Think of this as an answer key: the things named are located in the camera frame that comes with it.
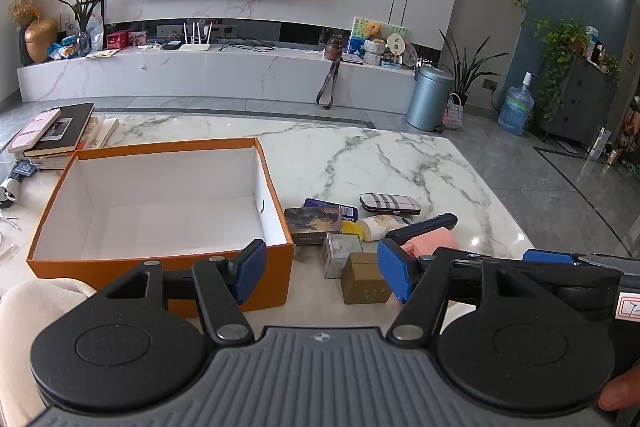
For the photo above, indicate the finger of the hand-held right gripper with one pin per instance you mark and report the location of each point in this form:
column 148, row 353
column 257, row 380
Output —
column 547, row 256
column 465, row 256

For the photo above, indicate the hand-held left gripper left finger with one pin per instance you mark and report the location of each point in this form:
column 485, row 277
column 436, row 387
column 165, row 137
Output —
column 252, row 269

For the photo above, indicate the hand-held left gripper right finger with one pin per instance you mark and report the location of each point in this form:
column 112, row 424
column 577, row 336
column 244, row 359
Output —
column 392, row 272

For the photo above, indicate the clear acrylic cube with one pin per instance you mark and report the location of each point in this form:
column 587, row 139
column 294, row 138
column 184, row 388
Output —
column 340, row 254

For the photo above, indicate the plaid zip case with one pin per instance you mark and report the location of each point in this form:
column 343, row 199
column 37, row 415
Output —
column 382, row 203

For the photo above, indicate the dark photo card box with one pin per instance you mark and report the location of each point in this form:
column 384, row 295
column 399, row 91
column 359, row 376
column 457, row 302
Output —
column 312, row 227

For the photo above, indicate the orange cardboard box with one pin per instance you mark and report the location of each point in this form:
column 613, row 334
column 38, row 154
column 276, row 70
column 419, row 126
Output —
column 150, row 217

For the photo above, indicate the person's right hand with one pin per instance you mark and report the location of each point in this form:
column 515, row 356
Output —
column 622, row 389

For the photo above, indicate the small brown cardboard box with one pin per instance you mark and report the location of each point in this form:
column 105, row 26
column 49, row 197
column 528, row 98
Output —
column 364, row 284

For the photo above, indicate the white bottle yellow cap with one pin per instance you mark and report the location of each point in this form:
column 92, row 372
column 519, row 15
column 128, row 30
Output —
column 382, row 227

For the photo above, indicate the blue tin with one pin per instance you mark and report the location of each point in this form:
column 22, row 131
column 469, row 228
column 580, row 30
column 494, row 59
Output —
column 330, row 208

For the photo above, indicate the woven bag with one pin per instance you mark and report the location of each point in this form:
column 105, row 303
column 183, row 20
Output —
column 453, row 114

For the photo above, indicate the blue water jug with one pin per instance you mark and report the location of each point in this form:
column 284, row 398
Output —
column 516, row 109

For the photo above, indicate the grey cabinet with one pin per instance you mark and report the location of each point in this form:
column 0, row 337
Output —
column 580, row 102

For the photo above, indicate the silver trash can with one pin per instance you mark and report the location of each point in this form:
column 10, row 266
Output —
column 429, row 99

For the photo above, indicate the long-leaf potted plant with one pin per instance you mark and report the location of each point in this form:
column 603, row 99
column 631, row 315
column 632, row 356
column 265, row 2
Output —
column 470, row 67

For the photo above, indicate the marble tv stand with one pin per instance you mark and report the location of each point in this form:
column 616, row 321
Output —
column 200, row 74

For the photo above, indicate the trailing pothos plant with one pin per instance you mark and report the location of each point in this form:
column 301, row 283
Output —
column 560, row 52

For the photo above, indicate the white book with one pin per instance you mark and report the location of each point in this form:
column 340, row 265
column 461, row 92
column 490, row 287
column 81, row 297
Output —
column 100, row 132

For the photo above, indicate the white woven basket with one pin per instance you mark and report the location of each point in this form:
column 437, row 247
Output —
column 374, row 52

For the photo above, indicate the round wooden ornament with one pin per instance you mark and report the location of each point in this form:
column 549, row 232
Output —
column 396, row 43

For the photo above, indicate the white router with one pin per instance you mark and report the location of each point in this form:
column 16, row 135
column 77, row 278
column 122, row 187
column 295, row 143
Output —
column 196, row 44

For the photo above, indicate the cream cloth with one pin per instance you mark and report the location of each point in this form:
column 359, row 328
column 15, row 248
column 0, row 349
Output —
column 30, row 337

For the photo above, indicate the black hardcover book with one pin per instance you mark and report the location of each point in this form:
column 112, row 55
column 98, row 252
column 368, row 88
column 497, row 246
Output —
column 62, row 127

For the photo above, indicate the painted canvas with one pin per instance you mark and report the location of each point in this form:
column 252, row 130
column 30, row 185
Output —
column 357, row 34

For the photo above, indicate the teddy bear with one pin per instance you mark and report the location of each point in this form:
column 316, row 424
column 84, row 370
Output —
column 372, row 30

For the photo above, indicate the blue white tool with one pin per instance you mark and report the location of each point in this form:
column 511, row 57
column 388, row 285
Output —
column 17, row 179

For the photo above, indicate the pink book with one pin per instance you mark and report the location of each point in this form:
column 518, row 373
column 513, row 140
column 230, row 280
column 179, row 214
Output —
column 32, row 129

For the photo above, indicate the beige envelope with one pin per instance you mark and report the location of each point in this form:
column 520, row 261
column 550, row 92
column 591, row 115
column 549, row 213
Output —
column 102, row 53

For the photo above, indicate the red box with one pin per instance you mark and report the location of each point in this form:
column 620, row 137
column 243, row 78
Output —
column 117, row 41

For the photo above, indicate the blue snack bag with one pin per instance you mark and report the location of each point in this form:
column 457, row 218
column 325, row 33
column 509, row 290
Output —
column 62, row 48

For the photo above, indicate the green plant in glass vase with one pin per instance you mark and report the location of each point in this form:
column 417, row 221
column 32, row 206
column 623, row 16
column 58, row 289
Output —
column 82, row 14

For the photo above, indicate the gold vase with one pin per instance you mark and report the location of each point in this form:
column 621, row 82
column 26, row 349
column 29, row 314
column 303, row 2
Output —
column 40, row 39

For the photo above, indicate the dried flowers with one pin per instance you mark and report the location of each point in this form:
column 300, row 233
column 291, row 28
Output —
column 24, row 7

